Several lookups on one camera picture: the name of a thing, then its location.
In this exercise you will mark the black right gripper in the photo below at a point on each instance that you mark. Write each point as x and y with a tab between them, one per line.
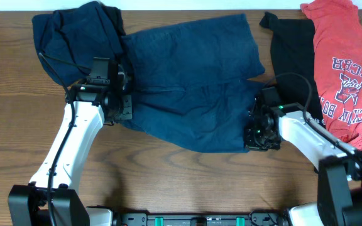
250	144

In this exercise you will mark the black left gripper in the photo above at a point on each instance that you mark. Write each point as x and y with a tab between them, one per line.
127	113

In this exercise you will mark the blue denim shorts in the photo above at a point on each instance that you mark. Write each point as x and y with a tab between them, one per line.
195	82

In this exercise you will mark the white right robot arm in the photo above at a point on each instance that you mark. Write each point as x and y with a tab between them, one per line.
338	165

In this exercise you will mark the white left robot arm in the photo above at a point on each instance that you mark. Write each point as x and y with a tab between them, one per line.
51	197

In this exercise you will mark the dark navy folded clothes pile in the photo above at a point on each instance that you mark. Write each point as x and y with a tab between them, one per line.
70	39

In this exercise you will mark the black t-shirt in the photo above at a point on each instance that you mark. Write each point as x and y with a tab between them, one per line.
292	52

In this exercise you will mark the red printed t-shirt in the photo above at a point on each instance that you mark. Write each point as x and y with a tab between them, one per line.
338	66

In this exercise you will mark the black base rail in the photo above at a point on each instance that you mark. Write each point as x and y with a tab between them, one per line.
181	219

